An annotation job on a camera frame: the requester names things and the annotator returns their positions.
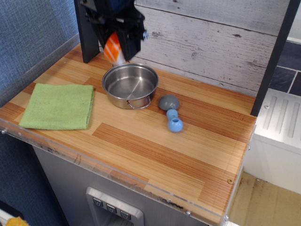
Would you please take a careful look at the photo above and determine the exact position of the orange white toy sushi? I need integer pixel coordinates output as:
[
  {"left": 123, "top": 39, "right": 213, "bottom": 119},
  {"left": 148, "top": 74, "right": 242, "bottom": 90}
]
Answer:
[{"left": 104, "top": 32, "right": 125, "bottom": 66}]

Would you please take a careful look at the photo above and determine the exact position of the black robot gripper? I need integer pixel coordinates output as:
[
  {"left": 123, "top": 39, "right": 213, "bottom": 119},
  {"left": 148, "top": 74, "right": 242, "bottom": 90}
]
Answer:
[{"left": 80, "top": 0, "right": 148, "bottom": 61}]

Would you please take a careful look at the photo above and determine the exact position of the silver dispenser button panel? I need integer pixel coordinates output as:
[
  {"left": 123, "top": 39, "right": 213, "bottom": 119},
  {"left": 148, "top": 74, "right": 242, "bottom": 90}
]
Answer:
[{"left": 86, "top": 186, "right": 144, "bottom": 226}]

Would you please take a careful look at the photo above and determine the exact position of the grey blue toy scoop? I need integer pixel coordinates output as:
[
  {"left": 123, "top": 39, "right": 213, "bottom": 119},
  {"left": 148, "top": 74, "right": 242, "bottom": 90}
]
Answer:
[{"left": 158, "top": 94, "right": 183, "bottom": 132}]

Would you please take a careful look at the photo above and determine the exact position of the green folded cloth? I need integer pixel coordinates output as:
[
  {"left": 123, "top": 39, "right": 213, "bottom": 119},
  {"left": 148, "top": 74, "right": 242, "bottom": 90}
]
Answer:
[{"left": 19, "top": 83, "right": 94, "bottom": 130}]

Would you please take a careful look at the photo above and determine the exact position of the white ribbed drainboard unit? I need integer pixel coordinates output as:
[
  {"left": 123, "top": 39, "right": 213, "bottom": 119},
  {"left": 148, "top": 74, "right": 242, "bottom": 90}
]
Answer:
[{"left": 244, "top": 89, "right": 301, "bottom": 194}]

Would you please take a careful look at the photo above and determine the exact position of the yellow object at corner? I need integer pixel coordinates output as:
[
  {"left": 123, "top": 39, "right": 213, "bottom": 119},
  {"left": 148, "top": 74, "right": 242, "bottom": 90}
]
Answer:
[{"left": 6, "top": 217, "right": 29, "bottom": 226}]

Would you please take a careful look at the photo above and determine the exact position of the black right shelf post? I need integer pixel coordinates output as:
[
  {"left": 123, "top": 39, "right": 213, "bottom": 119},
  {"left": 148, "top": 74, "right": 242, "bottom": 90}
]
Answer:
[{"left": 250, "top": 0, "right": 301, "bottom": 117}]

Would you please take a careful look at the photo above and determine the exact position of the stainless steel pot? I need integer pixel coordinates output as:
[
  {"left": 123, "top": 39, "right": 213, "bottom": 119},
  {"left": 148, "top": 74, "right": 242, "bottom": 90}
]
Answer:
[{"left": 102, "top": 63, "right": 159, "bottom": 109}]

